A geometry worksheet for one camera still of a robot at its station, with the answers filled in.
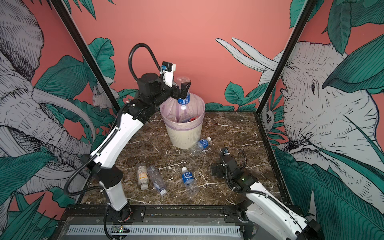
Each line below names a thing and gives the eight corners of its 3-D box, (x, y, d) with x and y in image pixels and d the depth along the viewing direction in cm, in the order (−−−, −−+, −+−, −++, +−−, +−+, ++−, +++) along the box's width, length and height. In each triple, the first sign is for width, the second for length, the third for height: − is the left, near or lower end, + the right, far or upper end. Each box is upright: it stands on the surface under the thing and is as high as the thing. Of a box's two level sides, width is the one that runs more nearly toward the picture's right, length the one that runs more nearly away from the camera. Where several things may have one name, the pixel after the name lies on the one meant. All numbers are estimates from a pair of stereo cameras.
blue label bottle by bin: (195, 157, 97) (195, 152, 93) (190, 151, 100) (190, 146, 95) (212, 144, 104) (213, 139, 99) (207, 139, 106) (208, 134, 102)
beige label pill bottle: (140, 191, 83) (137, 188, 79) (139, 167, 92) (137, 163, 88) (149, 189, 84) (146, 186, 80) (147, 165, 93) (145, 161, 89)
